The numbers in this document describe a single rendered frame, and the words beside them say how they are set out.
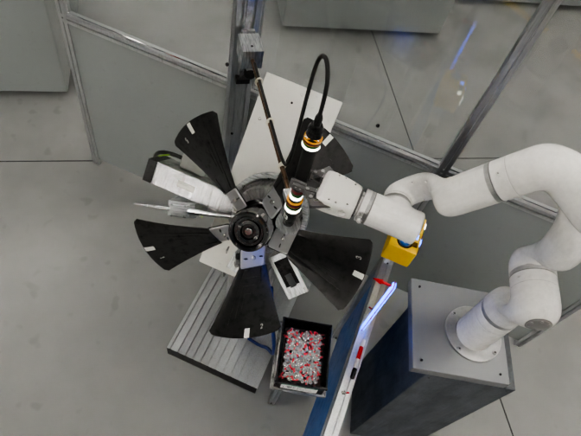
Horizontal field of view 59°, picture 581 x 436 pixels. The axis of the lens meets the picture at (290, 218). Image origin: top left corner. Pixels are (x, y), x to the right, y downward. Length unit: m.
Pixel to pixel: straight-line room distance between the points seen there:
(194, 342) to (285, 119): 1.26
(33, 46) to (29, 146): 0.56
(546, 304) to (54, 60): 2.84
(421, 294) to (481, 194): 0.73
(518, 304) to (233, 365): 1.44
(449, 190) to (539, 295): 0.43
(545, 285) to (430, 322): 0.45
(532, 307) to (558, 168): 0.46
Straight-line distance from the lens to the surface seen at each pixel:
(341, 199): 1.24
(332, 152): 1.42
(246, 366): 2.51
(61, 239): 2.94
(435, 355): 1.74
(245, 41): 1.76
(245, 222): 1.46
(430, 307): 1.80
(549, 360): 3.19
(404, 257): 1.77
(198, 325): 2.56
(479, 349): 1.80
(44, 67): 3.43
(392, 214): 1.24
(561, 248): 1.33
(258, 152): 1.71
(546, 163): 1.12
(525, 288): 1.48
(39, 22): 3.24
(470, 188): 1.15
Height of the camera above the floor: 2.46
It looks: 55 degrees down
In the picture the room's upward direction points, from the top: 17 degrees clockwise
